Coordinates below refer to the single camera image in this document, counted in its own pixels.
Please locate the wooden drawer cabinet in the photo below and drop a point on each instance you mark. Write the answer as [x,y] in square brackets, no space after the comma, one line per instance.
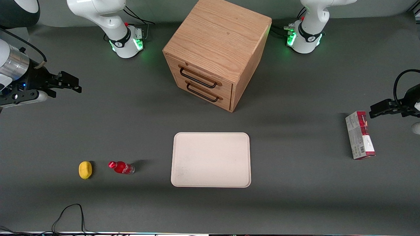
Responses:
[220,36]

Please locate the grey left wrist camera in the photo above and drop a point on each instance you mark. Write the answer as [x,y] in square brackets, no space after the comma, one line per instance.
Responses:
[416,128]

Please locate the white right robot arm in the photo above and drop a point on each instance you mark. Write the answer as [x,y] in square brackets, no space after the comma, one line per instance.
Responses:
[98,13]

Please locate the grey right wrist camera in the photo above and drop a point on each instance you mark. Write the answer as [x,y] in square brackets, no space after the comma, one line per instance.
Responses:
[19,98]

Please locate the wooden drawer front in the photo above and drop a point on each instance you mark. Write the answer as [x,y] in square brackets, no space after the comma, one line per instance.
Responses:
[226,101]
[226,86]

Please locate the cream rectangular plastic tray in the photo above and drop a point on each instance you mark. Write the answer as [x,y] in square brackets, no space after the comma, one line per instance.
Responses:
[210,160]

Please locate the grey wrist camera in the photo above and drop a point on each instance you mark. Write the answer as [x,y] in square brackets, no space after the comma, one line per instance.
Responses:
[416,128]
[19,98]

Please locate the yellow lemon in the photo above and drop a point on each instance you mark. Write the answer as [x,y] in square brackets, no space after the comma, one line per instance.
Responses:
[85,170]

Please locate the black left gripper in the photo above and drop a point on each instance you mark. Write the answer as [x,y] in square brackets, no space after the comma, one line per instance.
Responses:
[409,101]

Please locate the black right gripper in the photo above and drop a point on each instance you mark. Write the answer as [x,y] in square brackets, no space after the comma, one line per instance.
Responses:
[33,79]

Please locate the red and white carton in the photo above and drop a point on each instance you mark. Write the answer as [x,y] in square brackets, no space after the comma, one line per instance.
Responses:
[359,137]

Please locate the red coke bottle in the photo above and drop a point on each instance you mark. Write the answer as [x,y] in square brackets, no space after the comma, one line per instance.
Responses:
[123,167]

